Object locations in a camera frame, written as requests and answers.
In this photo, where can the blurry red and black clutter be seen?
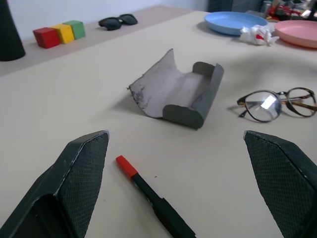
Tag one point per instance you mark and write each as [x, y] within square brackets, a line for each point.
[284, 8]

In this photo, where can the blue plate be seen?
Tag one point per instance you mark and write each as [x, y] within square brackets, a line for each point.
[227, 22]

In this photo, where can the black sunglasses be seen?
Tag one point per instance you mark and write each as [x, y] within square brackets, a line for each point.
[111, 23]

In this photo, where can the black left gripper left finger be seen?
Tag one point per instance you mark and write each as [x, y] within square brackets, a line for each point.
[74, 186]

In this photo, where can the dark background object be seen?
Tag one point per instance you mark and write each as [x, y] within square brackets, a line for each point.
[220, 5]

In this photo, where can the tortoiseshell round eyeglasses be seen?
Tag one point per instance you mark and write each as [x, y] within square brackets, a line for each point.
[260, 106]

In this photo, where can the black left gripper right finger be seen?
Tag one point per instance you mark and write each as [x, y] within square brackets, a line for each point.
[284, 178]

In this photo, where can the white paper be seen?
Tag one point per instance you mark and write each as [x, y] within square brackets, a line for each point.
[255, 33]

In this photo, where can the pink plate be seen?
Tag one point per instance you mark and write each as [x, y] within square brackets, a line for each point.
[299, 32]

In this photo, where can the yellow wooden block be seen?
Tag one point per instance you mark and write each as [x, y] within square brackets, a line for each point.
[66, 33]

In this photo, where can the red capped black pen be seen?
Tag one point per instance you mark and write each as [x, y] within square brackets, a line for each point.
[148, 191]

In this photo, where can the green wooden block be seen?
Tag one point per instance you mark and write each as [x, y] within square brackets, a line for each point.
[78, 29]

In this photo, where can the grey glasses case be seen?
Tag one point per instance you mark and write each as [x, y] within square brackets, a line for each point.
[173, 94]

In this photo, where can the red wooden block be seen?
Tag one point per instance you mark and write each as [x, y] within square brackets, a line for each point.
[45, 38]

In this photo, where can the black pen holder cup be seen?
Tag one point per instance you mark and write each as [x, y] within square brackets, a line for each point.
[8, 37]

